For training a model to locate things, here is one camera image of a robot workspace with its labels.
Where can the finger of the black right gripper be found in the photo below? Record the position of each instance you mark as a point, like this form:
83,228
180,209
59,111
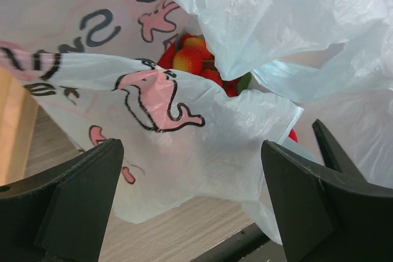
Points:
333,154

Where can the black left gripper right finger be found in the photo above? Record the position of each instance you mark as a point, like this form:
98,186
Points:
325,215

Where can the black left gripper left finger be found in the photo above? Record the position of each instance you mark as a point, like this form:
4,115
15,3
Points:
61,214

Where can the light blue cartoon plastic bag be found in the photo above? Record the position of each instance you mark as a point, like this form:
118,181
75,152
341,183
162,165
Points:
93,67

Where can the red yellow cherry bunch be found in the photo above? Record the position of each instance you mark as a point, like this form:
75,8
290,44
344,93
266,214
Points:
189,53

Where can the red apple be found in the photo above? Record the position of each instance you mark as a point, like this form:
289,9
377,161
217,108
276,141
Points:
292,135

